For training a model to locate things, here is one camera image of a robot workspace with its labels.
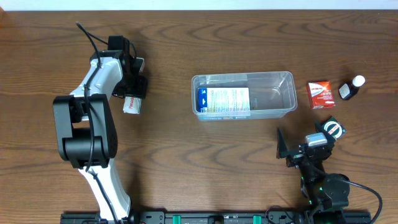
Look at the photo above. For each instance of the dark bottle white cap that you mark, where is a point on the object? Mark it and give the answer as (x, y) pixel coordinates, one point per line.
(349, 89)

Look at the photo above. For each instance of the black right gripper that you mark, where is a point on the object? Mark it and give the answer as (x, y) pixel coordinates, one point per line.
(282, 149)

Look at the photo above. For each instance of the white Panadol box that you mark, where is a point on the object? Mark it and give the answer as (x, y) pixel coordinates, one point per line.
(132, 105)

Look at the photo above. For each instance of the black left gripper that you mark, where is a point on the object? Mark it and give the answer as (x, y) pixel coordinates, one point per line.
(144, 83)

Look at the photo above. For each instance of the blue KoolFever box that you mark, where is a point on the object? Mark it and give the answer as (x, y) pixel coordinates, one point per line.
(222, 103)

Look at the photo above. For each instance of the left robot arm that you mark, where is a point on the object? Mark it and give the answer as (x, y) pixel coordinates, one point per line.
(86, 133)

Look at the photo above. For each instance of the dark green round-label box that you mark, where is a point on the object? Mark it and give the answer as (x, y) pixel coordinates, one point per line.
(334, 128)

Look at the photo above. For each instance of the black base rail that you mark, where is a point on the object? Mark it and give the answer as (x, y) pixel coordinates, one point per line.
(270, 217)

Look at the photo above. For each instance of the clear plastic container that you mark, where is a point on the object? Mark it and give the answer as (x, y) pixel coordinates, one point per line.
(271, 94)

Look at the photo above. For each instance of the red medicine box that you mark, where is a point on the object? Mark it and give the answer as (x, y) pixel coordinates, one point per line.
(320, 95)

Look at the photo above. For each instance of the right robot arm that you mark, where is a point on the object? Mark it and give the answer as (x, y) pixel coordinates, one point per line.
(326, 193)

